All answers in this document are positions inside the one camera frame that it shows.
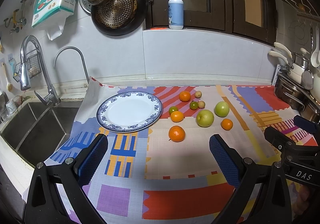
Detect small orange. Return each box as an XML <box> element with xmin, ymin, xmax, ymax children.
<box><xmin>221</xmin><ymin>118</ymin><xmax>233</xmax><ymax>131</ymax></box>

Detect green apple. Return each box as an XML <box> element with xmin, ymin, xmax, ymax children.
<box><xmin>214</xmin><ymin>101</ymin><xmax>229</xmax><ymax>117</ymax></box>
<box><xmin>196</xmin><ymin>109</ymin><xmax>214</xmax><ymax>128</ymax></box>

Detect small yellow fruit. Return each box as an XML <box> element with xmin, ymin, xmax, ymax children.
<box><xmin>198</xmin><ymin>101</ymin><xmax>206</xmax><ymax>109</ymax></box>
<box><xmin>195</xmin><ymin>91</ymin><xmax>202</xmax><ymax>99</ymax></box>

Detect small green citrus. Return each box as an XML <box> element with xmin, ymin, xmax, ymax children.
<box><xmin>169</xmin><ymin>106</ymin><xmax>178</xmax><ymax>114</ymax></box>
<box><xmin>189</xmin><ymin>101</ymin><xmax>199</xmax><ymax>110</ymax></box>

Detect large front orange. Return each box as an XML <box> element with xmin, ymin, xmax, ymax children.
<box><xmin>168</xmin><ymin>125</ymin><xmax>185</xmax><ymax>142</ymax></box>

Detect yellow-orange citrus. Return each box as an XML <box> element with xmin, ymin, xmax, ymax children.
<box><xmin>170</xmin><ymin>110</ymin><xmax>184</xmax><ymax>123</ymax></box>

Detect stacked steel pots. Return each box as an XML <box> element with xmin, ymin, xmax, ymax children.
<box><xmin>274</xmin><ymin>73</ymin><xmax>319</xmax><ymax>123</ymax></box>

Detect cream kettle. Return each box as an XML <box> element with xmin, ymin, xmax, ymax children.
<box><xmin>310</xmin><ymin>68</ymin><xmax>320</xmax><ymax>103</ymax></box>

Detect hanging steel spatula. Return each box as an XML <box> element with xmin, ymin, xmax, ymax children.
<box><xmin>302</xmin><ymin>25</ymin><xmax>313</xmax><ymax>90</ymax></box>

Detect cream ceramic pot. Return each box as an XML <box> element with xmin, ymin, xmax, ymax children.
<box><xmin>287</xmin><ymin>53</ymin><xmax>309</xmax><ymax>86</ymax></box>

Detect white hanging ladle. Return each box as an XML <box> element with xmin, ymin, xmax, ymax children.
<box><xmin>310</xmin><ymin>26</ymin><xmax>319</xmax><ymax>68</ymax></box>

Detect steel sink basin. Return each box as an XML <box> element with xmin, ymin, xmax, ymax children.
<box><xmin>1</xmin><ymin>101</ymin><xmax>81</xmax><ymax>167</ymax></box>

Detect colourful patterned table mat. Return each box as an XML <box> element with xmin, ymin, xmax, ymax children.
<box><xmin>22</xmin><ymin>77</ymin><xmax>318</xmax><ymax>224</ymax></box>

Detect chrome pull-down faucet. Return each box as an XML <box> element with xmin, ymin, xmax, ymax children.
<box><xmin>20</xmin><ymin>35</ymin><xmax>60</xmax><ymax>106</ymax></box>

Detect blue rimmed white plate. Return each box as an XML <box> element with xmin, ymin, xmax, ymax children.
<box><xmin>96</xmin><ymin>91</ymin><xmax>163</xmax><ymax>133</ymax></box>

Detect thin gooseneck faucet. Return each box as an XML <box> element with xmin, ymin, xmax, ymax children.
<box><xmin>53</xmin><ymin>46</ymin><xmax>89</xmax><ymax>83</ymax></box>

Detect blue soap pump bottle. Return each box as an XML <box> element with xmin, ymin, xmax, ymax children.
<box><xmin>168</xmin><ymin>0</ymin><xmax>184</xmax><ymax>30</ymax></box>

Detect brass perforated strainer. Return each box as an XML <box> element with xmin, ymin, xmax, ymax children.
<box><xmin>94</xmin><ymin>0</ymin><xmax>137</xmax><ymax>29</ymax></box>

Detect black frying pan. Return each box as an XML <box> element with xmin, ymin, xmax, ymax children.
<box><xmin>91</xmin><ymin>0</ymin><xmax>148</xmax><ymax>37</ymax></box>

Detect lower cream pan handle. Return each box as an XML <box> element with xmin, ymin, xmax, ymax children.
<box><xmin>268</xmin><ymin>50</ymin><xmax>293</xmax><ymax>68</ymax></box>

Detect cream pan handle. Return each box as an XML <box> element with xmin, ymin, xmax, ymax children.
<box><xmin>268</xmin><ymin>50</ymin><xmax>293</xmax><ymax>68</ymax></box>
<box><xmin>274</xmin><ymin>42</ymin><xmax>292</xmax><ymax>58</ymax></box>

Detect upper cream pan handle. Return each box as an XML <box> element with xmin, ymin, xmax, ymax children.
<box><xmin>274</xmin><ymin>42</ymin><xmax>292</xmax><ymax>58</ymax></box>

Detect wire sponge basket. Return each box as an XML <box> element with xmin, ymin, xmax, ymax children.
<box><xmin>13</xmin><ymin>49</ymin><xmax>42</xmax><ymax>82</ymax></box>

